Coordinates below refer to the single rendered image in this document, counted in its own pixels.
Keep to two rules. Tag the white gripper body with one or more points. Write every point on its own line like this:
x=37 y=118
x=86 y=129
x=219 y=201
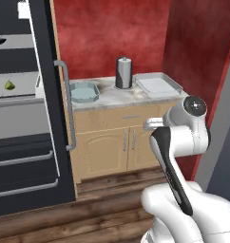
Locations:
x=152 y=123

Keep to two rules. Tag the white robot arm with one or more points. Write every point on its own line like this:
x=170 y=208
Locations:
x=196 y=133

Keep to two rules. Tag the grey rectangular tupperware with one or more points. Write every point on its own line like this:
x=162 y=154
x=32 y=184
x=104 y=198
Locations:
x=158 y=86

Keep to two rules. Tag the teal tupperware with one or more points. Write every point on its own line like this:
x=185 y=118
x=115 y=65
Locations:
x=84 y=92

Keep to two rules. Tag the beige cabinet door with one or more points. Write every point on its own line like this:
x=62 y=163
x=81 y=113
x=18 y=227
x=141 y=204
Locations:
x=143 y=152
x=102 y=153

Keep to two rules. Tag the beige cabinet drawer front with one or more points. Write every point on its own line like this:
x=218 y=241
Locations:
x=104 y=119

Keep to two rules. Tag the black fridge door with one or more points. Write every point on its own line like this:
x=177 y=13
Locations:
x=53 y=133

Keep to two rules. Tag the black fridge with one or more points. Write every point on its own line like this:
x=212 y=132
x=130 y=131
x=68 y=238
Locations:
x=18 y=120

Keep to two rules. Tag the white box in fridge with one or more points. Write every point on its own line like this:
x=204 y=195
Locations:
x=23 y=9

